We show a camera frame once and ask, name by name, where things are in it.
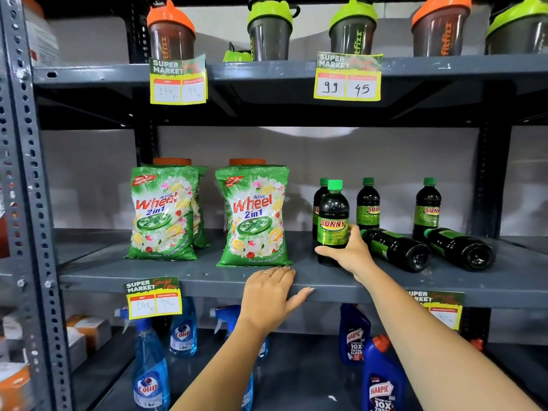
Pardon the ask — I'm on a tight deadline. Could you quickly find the yellow green price tag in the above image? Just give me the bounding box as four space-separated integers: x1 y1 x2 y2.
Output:
149 54 209 106
124 276 183 321
313 51 384 102
406 289 466 331

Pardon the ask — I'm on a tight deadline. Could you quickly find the person's left forearm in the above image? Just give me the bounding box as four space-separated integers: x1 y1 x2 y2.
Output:
170 320 267 411

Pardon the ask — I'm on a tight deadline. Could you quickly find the blue toilet cleaner bottle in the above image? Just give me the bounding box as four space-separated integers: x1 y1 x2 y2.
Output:
361 334 407 411
339 303 372 367

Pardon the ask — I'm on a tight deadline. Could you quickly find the loose green shaker lid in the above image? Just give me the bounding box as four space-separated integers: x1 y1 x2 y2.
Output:
222 42 253 63

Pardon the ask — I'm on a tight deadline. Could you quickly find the white orange cardboard box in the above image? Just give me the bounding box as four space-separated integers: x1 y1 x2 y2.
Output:
66 314 112 352

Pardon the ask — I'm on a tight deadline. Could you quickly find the shaker bottle orange lid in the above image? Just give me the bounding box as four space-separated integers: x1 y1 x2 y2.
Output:
410 0 473 58
146 0 197 61

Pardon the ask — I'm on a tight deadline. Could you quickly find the person's left hand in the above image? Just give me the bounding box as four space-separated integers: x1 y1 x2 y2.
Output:
239 265 316 336

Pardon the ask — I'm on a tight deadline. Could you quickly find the dark cleaner bottle green cap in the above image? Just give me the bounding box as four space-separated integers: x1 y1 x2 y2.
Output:
312 178 330 243
412 177 442 243
356 177 381 231
423 227 497 272
317 180 350 267
360 228 431 273

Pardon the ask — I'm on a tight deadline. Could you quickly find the person's right forearm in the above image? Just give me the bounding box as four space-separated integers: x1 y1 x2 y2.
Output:
354 261 543 411

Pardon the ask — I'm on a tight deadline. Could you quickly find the shaker bottle green lid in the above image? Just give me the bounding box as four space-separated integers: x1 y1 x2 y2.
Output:
484 0 548 55
328 0 378 55
247 0 301 61

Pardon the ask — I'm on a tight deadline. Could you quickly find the person's right hand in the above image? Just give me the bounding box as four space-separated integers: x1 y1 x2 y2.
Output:
315 224 378 283

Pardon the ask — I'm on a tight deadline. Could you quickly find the green detergent powder packet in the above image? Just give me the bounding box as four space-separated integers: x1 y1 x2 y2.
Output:
126 166 200 261
192 166 211 249
215 164 293 268

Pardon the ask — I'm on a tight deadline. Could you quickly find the blue glass cleaner spray bottle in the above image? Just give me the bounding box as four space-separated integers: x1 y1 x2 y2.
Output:
209 305 269 361
241 371 254 411
170 297 198 357
114 307 171 411

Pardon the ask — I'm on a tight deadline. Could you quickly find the white jar orange lid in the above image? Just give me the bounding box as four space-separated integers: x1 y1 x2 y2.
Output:
21 0 61 67

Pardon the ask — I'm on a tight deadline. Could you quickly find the grey metal shelving rack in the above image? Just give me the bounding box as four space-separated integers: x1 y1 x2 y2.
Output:
0 0 548 411

